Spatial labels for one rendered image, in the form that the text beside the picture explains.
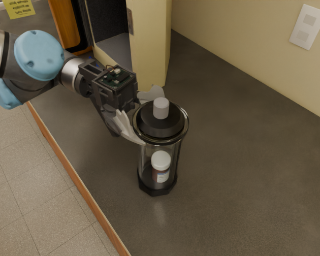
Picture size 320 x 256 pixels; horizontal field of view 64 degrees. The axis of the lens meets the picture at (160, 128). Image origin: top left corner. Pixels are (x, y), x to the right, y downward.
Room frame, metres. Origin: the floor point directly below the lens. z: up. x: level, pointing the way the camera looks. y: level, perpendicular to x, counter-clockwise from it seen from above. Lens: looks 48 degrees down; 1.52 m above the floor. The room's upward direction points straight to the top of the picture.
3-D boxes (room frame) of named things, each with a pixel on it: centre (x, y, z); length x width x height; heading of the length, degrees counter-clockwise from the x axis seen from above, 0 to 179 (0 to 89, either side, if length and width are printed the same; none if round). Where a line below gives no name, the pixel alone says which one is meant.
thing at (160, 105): (0.34, 0.00, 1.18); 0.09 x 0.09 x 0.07
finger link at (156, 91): (0.40, 0.00, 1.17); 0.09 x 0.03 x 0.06; 78
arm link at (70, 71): (0.47, 0.17, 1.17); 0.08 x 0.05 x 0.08; 143
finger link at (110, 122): (0.36, 0.09, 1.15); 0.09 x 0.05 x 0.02; 28
